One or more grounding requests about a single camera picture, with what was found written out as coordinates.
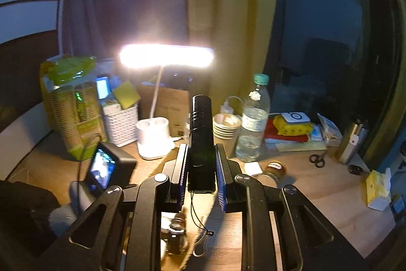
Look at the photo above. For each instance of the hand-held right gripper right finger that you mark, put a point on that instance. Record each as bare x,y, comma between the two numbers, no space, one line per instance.
222,182

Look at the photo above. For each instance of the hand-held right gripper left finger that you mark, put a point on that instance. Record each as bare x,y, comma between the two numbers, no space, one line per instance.
181,169

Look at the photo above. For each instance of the white charger cube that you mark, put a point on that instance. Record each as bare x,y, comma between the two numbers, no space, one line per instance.
252,168

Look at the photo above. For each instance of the black flashlight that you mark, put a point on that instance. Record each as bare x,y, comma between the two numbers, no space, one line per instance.
201,137

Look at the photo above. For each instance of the red tin can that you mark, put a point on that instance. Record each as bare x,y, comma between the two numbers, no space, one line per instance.
273,171

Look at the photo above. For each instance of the black wrist watch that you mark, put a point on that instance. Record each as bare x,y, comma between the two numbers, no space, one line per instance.
174,226

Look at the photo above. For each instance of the cardboard box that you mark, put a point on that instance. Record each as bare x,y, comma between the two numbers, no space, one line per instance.
187,261

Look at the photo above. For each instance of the person's left forearm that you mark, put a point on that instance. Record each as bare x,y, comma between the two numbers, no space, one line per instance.
25,217

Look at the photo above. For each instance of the white woven basket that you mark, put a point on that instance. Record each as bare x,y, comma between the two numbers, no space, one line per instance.
122,126

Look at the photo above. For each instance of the stack of brown paper cups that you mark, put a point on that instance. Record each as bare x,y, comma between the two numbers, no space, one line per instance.
226,131

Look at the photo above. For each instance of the bagged sleeve of paper cups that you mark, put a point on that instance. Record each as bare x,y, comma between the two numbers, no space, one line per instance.
69,118

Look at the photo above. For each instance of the clear water bottle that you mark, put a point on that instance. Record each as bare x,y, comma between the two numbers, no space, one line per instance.
252,131

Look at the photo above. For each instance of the brown cardboard sheet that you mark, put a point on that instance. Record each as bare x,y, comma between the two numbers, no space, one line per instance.
173,106

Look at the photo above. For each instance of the yellow sponge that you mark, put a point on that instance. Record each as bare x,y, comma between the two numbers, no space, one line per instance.
127,94

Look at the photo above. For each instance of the red book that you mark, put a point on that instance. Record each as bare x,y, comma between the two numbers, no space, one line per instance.
279,137

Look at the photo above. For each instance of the smartphone with lit screen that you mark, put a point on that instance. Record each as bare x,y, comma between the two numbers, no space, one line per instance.
103,88

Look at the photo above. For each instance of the pale green folder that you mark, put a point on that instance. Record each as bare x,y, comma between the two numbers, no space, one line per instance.
301,146

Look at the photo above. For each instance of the yellow wet wipes pack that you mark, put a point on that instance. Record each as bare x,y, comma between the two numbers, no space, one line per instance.
291,129

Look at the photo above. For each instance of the black scissors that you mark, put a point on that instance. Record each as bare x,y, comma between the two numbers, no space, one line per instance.
317,160

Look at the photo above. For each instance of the white power bank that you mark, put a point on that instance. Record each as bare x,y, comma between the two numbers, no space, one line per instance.
295,117

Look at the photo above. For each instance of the white desk lamp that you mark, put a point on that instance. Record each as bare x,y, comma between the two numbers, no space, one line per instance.
165,55

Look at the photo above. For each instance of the white tissue packs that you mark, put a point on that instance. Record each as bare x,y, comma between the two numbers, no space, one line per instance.
326,131

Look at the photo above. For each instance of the small black fob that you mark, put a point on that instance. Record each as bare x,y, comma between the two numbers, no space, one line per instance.
355,169

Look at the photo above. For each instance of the steel thermos flask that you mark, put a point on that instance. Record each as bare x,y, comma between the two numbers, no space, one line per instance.
350,144

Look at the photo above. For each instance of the yellow tissue box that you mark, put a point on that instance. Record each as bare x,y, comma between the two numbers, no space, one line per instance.
377,191

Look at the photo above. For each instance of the yellow curtain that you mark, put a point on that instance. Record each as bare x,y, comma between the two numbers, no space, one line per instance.
228,20

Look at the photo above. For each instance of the teal curtain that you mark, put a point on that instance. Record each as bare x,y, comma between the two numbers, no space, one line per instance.
127,4

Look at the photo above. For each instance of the dark glass window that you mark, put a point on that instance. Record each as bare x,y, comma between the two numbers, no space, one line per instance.
333,36

